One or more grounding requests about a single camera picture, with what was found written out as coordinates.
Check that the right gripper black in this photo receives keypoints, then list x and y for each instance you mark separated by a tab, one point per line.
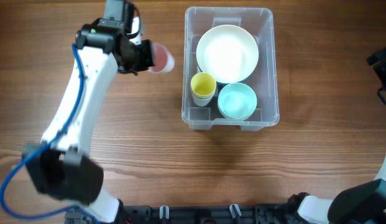
383	68

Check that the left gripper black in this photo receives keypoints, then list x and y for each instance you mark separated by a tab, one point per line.
146	60

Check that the pink cup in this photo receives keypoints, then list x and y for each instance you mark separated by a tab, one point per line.
164	61

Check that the yellow cup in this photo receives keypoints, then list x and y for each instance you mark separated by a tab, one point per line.
203	85

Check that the grey cup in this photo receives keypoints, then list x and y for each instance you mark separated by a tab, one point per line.
201	100

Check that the cream bowl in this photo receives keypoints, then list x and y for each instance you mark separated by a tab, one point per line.
227	52

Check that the clear plastic storage container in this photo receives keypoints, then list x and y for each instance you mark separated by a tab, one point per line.
258	21

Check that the mint small bowl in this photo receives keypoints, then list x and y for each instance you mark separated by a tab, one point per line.
237	101

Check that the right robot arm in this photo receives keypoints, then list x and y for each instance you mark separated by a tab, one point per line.
365	203

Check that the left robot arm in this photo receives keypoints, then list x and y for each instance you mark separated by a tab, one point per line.
60	166

